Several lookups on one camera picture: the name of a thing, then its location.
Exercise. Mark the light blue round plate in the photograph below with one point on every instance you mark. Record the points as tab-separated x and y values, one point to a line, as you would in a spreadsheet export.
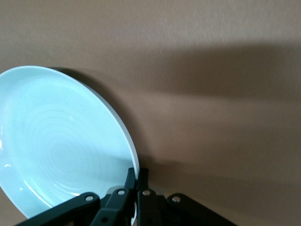
58	131

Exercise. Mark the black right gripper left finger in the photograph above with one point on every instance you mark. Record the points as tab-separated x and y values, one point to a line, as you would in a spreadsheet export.
117	202

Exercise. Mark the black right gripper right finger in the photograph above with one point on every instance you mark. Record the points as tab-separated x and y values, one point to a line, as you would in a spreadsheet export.
148	209

